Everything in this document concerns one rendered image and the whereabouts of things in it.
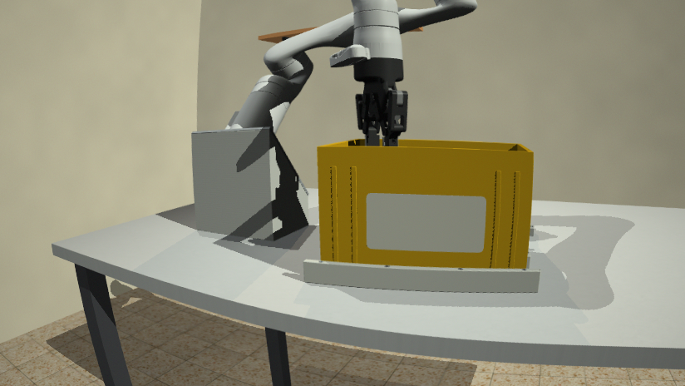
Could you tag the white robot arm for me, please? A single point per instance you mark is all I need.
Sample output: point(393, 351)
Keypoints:
point(376, 31)

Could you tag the yellow crate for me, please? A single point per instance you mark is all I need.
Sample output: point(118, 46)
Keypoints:
point(428, 207)

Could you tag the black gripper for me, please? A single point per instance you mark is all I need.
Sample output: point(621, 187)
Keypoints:
point(380, 75)

